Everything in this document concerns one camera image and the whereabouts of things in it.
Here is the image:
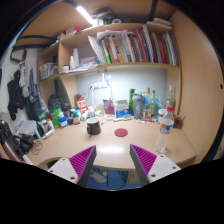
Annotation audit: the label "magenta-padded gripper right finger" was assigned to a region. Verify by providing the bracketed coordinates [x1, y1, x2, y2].
[129, 143, 182, 187]

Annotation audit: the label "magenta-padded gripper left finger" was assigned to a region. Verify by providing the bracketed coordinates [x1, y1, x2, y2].
[47, 144, 98, 188]

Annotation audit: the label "clear red-capped water bottle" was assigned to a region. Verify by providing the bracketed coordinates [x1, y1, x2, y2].
[154, 105, 175, 154]

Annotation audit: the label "blue-capped white bottle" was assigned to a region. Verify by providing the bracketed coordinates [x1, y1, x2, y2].
[58, 111, 69, 129]

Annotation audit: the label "brown cup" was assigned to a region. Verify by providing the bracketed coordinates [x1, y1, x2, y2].
[173, 113, 184, 130]

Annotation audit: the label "green plastic bottle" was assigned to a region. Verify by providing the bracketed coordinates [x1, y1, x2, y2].
[49, 108, 61, 129]

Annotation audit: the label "white-lidded brown jar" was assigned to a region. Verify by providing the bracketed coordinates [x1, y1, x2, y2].
[157, 108, 167, 125]

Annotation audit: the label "green-capped dark small bottle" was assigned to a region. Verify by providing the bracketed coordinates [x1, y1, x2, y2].
[72, 109, 81, 126]

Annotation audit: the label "black bag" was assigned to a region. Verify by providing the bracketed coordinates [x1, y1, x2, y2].
[0, 119, 34, 161]

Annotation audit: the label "black mug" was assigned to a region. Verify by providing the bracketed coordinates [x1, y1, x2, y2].
[86, 117, 102, 136]

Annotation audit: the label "flat round red coaster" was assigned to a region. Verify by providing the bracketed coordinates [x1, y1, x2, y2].
[114, 127, 129, 138]

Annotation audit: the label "yellow-capped clear glass bottle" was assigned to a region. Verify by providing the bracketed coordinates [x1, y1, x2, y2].
[143, 87, 152, 119]

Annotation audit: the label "green-capped clear bottle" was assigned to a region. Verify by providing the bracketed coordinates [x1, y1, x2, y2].
[150, 89, 157, 118]

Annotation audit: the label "light blue hairbrush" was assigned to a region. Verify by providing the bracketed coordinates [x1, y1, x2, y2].
[112, 114, 133, 122]

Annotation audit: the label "white pill bottle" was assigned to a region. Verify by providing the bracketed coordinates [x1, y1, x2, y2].
[87, 106, 96, 118]

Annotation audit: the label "grey shaker bottle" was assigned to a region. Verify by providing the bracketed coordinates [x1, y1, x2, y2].
[132, 92, 144, 120]

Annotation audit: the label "red and white can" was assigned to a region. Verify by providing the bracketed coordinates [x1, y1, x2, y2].
[75, 97, 88, 116]

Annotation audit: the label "black case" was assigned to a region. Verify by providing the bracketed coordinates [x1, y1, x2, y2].
[47, 93, 64, 113]

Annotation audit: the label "tall clear white-capped bottle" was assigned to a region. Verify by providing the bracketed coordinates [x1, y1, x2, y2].
[165, 84, 176, 113]

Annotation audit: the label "green glass bottle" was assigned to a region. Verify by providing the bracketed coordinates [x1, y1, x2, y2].
[129, 88, 136, 116]

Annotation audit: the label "blue and white box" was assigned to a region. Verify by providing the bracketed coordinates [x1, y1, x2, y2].
[114, 98, 130, 118]

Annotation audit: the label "pink pouch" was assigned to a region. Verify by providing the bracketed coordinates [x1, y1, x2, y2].
[102, 98, 115, 116]

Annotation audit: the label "hanging dark clothes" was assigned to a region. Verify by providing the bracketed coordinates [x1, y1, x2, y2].
[6, 61, 41, 121]

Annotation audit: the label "white power strip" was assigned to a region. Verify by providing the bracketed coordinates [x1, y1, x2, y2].
[90, 81, 109, 90]

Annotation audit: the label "wooden shelf unit with books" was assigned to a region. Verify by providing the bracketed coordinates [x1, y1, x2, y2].
[37, 16, 183, 84]

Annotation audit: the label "ceiling tube light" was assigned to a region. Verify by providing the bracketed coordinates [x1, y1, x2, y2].
[75, 4, 96, 26]

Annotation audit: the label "black hair ties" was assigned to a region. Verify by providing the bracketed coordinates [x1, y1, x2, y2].
[31, 139, 44, 155]

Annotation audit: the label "white cables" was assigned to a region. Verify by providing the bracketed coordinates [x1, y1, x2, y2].
[88, 85, 116, 114]

